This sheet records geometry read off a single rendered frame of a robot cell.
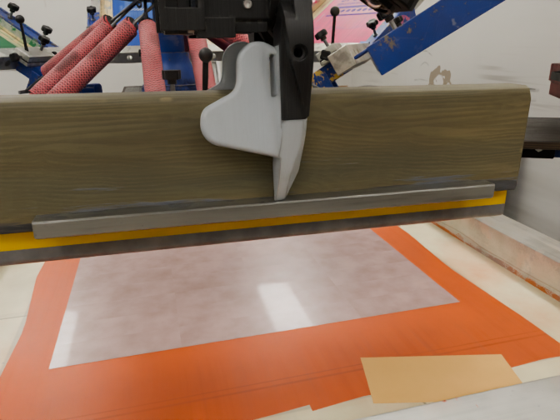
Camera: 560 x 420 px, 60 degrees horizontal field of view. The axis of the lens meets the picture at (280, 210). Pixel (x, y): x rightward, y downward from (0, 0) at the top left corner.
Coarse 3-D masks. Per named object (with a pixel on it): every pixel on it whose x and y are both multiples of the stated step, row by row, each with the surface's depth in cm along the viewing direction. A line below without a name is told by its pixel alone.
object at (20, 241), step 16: (496, 192) 37; (384, 208) 35; (400, 208) 35; (416, 208) 35; (432, 208) 36; (448, 208) 36; (208, 224) 32; (224, 224) 32; (240, 224) 32; (256, 224) 32; (272, 224) 33; (0, 240) 29; (16, 240) 29; (32, 240) 29; (48, 240) 29; (64, 240) 30; (80, 240) 30; (96, 240) 30; (112, 240) 30
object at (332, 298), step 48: (288, 240) 57; (336, 240) 57; (384, 240) 57; (288, 288) 46; (336, 288) 46; (384, 288) 46; (432, 288) 46; (480, 288) 46; (288, 336) 39; (336, 336) 39; (384, 336) 38; (432, 336) 38; (480, 336) 38; (528, 336) 38; (336, 384) 33
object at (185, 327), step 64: (128, 256) 54; (192, 256) 53; (64, 320) 41; (128, 320) 41; (192, 320) 41; (256, 320) 41; (0, 384) 34; (64, 384) 34; (128, 384) 33; (192, 384) 33; (256, 384) 33
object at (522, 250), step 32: (448, 224) 58; (480, 224) 53; (512, 224) 52; (512, 256) 48; (544, 256) 44; (544, 288) 45; (544, 384) 28; (384, 416) 26; (416, 416) 26; (448, 416) 25; (480, 416) 25; (512, 416) 25; (544, 416) 25
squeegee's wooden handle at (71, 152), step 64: (0, 128) 26; (64, 128) 27; (128, 128) 27; (192, 128) 28; (320, 128) 30; (384, 128) 32; (448, 128) 33; (512, 128) 34; (0, 192) 27; (64, 192) 28; (128, 192) 29; (192, 192) 30; (256, 192) 31
